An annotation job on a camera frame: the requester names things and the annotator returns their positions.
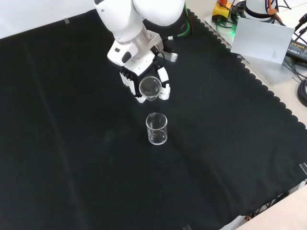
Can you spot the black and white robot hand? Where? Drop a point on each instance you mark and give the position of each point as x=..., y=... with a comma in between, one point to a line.
x=146, y=68

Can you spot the small clear glass beaker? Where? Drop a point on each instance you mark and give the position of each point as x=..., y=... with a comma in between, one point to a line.
x=149, y=88

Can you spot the large clear glass beaker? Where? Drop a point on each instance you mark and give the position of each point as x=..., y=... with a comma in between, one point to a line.
x=157, y=134

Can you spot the grey tape strip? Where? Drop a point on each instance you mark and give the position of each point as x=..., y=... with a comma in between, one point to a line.
x=303, y=168
x=67, y=21
x=187, y=227

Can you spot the yellow emergency stop button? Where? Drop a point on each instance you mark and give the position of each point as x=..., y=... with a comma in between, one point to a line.
x=220, y=10

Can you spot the black scalloped bench cloth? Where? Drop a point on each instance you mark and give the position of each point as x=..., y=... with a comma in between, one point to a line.
x=72, y=143

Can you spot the pale grey board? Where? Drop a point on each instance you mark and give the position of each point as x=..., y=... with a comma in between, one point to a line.
x=261, y=40

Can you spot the black power adapter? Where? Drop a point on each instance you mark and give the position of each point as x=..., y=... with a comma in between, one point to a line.
x=297, y=50

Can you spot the black tripod clamp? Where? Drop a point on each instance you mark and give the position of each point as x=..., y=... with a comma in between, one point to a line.
x=301, y=22

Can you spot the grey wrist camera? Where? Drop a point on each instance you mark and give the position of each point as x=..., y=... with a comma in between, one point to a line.
x=170, y=56

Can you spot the grey metal base plate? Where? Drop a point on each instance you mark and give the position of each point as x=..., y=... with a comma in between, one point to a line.
x=271, y=72

